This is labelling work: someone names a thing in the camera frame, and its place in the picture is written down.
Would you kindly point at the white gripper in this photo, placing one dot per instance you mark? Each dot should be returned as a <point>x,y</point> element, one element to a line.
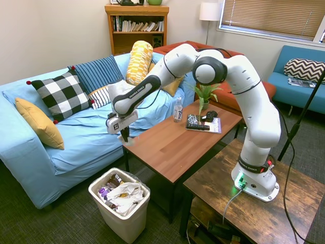
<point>119,124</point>

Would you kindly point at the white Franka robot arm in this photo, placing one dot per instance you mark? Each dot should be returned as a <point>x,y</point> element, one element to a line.
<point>261,114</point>

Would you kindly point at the white plastic trash bin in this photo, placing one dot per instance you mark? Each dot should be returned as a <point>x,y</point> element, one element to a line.
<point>122,226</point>

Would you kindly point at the light blue sofa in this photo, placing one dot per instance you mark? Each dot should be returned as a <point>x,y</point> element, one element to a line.
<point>83,137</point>

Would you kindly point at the white navy striped pillow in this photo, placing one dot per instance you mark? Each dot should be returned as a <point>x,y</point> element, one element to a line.
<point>100,97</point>

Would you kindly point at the brown snack wrapper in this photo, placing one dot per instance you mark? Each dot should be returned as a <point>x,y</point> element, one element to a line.
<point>114,181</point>

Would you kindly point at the reddish wooden coffee table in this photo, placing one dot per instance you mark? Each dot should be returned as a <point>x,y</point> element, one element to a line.
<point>177,152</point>

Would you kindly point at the clear plastic water bottle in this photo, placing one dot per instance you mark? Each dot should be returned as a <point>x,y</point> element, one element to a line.
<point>178,111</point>

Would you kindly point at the purple snack wrapper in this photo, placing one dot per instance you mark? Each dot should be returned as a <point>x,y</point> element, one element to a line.
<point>103,192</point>

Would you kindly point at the yellow orange striped pillow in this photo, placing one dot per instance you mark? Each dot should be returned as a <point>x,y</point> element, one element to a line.
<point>172,87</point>

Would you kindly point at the blue striped pillow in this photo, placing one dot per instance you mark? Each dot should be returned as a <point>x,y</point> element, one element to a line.
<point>97,73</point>

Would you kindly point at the black patterned book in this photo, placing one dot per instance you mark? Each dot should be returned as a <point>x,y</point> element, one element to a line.
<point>194,121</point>

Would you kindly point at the yellow patterned bolster pillow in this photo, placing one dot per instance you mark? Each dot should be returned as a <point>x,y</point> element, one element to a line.
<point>138,61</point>

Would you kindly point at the black white checkered pillow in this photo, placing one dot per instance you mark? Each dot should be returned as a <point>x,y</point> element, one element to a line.
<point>62,95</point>

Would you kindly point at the small potted green plant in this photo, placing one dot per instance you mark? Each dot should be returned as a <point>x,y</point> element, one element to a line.
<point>205,103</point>

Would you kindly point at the mustard yellow pillow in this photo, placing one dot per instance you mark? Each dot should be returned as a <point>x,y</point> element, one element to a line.
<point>40,124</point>

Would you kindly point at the black game controller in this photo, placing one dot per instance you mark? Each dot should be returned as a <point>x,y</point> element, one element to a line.
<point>210,115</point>

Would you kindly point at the purple magazine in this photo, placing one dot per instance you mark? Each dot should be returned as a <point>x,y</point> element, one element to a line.
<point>215,125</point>

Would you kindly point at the wooden bookshelf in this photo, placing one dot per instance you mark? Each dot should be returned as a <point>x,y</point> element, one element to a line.
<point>137,42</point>

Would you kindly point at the small black speaker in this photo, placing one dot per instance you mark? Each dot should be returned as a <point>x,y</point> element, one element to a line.
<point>157,41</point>

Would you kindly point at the orange sofa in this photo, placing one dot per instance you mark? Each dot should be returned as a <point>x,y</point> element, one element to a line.
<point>226,100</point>

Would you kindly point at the row of books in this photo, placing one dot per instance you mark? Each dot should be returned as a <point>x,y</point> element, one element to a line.
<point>138,26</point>

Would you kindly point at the black power adapter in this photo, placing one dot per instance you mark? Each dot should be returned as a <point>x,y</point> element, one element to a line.
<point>218,227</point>

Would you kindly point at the black white object on shelf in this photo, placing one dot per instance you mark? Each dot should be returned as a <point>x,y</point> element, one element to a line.
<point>129,2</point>

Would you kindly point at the green round object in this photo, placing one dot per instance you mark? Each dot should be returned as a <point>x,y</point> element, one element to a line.
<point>154,2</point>

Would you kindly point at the white floor lamp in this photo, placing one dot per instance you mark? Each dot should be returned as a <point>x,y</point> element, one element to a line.
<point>209,11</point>

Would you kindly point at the rustic dark wooden table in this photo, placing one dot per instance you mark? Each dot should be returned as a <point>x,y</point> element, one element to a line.
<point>254,216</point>

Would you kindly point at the teal sofa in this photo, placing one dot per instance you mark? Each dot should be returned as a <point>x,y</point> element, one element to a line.
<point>292,96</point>

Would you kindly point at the magazine with photo cover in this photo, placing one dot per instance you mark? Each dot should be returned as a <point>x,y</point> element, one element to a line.
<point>300,82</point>

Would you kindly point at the wooden window blinds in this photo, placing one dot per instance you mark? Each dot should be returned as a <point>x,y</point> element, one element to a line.
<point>269,15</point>

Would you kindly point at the black white chevron pillow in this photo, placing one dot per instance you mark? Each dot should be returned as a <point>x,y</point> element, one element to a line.
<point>302,69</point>

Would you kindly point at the black camera stand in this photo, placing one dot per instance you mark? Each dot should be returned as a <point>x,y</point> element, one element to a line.
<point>294,129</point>

